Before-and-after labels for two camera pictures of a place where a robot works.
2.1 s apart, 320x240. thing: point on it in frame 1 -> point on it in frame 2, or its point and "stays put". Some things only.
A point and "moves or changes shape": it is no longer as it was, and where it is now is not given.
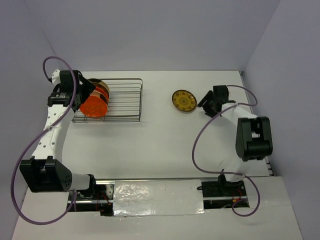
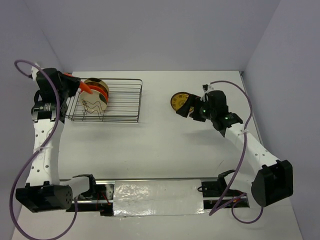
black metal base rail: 101,198 stays put
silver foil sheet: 158,197 stays put
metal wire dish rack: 124,102 stays put
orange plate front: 94,106 moves or changes shape
